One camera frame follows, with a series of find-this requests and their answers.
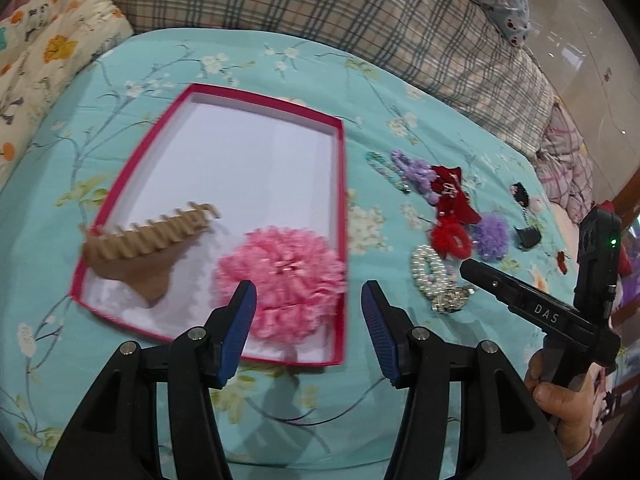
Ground tan plastic claw clip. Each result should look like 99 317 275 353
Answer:
80 202 221 307

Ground pink fabric flower scrunchie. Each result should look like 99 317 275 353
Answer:
214 226 346 344

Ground person's right hand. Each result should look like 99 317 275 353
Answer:
524 350 601 460

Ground small red hair clip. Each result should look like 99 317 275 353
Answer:
556 252 568 275

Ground black hair comb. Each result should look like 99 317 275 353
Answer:
515 226 541 250

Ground purple fabric flower scrunchie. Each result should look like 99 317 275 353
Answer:
472 212 510 262

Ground silver butterfly brooch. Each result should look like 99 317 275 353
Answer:
431 285 476 314

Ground pink round hair bobble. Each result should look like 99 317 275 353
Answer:
528 196 546 214

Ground red fluffy scrunchie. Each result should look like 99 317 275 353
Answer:
431 218 473 260

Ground black flower hair clip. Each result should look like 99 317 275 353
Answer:
510 182 530 209

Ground red velvet bow clip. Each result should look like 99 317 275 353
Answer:
431 166 480 226

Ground pink plaid blanket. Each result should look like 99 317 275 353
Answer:
533 101 593 224

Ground teal floral bedsheet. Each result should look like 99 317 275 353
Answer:
1 29 576 479

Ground red shallow box tray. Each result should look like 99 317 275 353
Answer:
70 84 346 340

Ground plaid pillow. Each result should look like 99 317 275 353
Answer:
113 0 554 157

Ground cream cartoon print pillow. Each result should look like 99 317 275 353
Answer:
0 0 132 183

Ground white pearl bracelet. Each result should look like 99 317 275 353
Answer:
410 244 458 298

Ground purple sequin hair tie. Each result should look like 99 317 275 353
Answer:
389 148 440 201

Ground teal beaded bracelet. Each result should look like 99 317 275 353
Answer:
364 149 412 195

